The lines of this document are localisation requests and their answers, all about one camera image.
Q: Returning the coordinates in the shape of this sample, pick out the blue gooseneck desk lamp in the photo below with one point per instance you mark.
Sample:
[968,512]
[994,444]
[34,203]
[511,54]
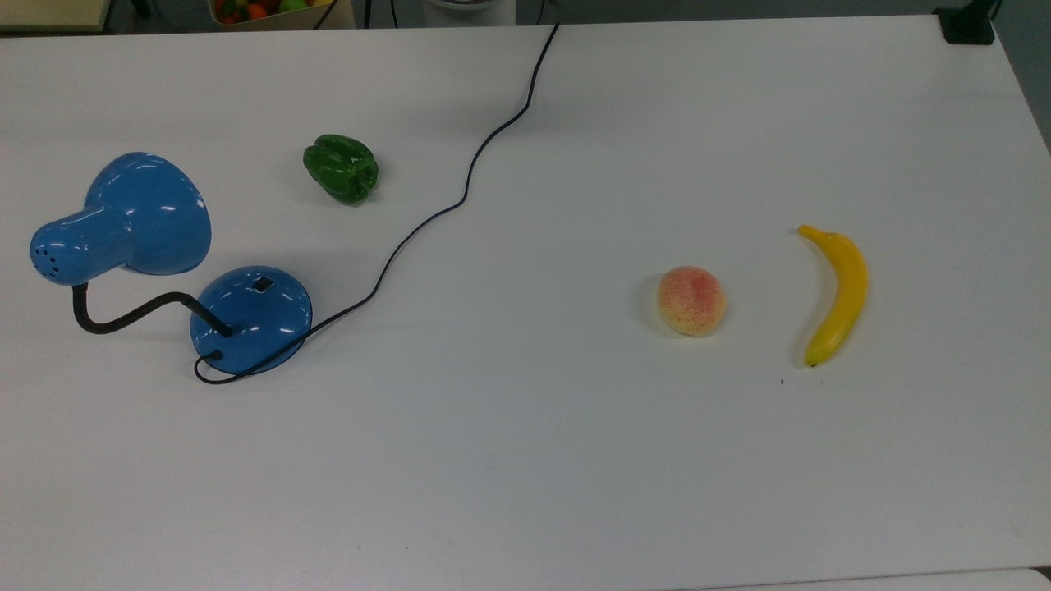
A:
[131,215]

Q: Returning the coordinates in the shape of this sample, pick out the green bell pepper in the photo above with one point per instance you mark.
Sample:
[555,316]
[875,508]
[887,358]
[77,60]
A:
[338,168]

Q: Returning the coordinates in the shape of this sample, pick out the pink yellow peach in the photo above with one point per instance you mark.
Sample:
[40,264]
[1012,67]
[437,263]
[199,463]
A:
[691,301]

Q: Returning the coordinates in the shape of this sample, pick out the yellow basket of fruit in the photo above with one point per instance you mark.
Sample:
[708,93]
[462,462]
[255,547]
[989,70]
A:
[271,16]

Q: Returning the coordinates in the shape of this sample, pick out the yellow banana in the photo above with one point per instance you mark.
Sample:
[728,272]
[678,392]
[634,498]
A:
[846,287]

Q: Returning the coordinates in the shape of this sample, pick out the black table clamp mount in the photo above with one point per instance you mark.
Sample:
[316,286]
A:
[967,25]

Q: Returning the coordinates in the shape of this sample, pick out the light wooden side table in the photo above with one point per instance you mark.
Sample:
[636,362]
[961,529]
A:
[49,12]

